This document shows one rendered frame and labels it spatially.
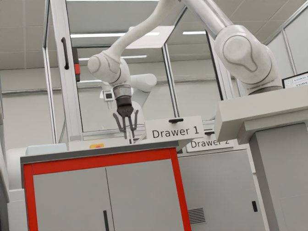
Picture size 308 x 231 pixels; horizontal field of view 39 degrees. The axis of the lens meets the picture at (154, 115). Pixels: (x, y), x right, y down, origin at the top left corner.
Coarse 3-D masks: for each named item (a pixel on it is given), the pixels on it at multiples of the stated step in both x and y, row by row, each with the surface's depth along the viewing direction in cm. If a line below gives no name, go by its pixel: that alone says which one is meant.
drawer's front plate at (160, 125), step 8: (152, 120) 207; (160, 120) 208; (168, 120) 209; (184, 120) 212; (192, 120) 213; (200, 120) 214; (152, 128) 206; (160, 128) 207; (168, 128) 208; (176, 128) 209; (184, 128) 210; (192, 128) 212; (200, 128) 213; (152, 136) 205; (160, 136) 206; (176, 136) 208; (184, 136) 209; (192, 136) 210; (200, 136) 211
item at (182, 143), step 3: (144, 135) 215; (141, 138) 221; (144, 138) 214; (138, 141) 226; (180, 141) 219; (183, 141) 220; (186, 141) 222; (189, 141) 223; (180, 144) 227; (183, 144) 228; (186, 144) 229; (177, 147) 232; (180, 147) 234; (177, 150) 241
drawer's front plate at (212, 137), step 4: (208, 136) 248; (212, 136) 249; (192, 140) 245; (196, 140) 245; (200, 140) 246; (204, 140) 247; (208, 140) 247; (212, 140) 248; (228, 140) 251; (232, 140) 252; (188, 144) 243; (192, 144) 244; (200, 144) 245; (212, 144) 247; (220, 144) 249; (224, 144) 249; (228, 144) 250; (232, 144) 251; (188, 148) 243; (192, 148) 243; (196, 148) 244; (200, 148) 245; (204, 148) 245; (208, 148) 246; (212, 148) 247; (216, 148) 248; (188, 152) 244
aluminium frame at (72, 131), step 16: (48, 0) 279; (64, 0) 253; (64, 16) 250; (64, 32) 247; (64, 64) 241; (48, 80) 331; (64, 80) 238; (224, 80) 265; (48, 96) 327; (64, 96) 235; (224, 96) 262; (64, 112) 234; (80, 112) 236; (64, 128) 240; (80, 128) 232; (128, 128) 239; (144, 128) 241
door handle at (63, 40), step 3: (63, 39) 240; (63, 42) 240; (63, 45) 239; (66, 48) 239; (66, 51) 238; (66, 54) 238; (66, 57) 237; (66, 60) 236; (66, 63) 236; (66, 66) 237; (66, 69) 239
